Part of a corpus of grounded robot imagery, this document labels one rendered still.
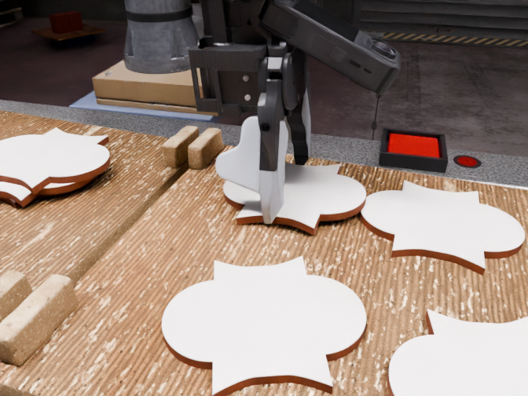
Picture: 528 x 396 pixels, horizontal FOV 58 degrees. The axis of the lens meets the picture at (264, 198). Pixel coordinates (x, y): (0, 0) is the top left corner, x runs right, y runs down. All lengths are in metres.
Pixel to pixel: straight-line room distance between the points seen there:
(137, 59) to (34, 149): 0.40
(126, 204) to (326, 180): 0.19
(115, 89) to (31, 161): 0.39
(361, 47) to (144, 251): 0.24
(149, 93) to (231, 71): 0.48
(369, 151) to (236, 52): 0.28
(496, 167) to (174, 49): 0.56
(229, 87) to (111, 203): 0.17
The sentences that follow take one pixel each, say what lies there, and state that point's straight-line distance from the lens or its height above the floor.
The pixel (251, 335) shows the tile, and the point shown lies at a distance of 0.32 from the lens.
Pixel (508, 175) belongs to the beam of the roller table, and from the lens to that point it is 0.61.
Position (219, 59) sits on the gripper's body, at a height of 1.08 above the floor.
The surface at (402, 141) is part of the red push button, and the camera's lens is 0.62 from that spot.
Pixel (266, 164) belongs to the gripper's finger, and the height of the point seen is 1.00.
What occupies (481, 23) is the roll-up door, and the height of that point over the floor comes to 0.20.
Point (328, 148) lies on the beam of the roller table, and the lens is 0.61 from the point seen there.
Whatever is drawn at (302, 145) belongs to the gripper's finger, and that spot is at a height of 0.97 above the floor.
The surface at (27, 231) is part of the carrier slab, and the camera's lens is 0.47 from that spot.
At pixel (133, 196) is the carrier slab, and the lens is 0.48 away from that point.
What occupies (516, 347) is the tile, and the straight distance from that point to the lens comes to 0.35.
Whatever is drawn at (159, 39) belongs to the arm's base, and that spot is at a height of 0.98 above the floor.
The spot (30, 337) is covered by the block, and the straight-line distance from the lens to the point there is 0.34.
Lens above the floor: 1.18
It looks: 32 degrees down
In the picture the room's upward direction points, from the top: straight up
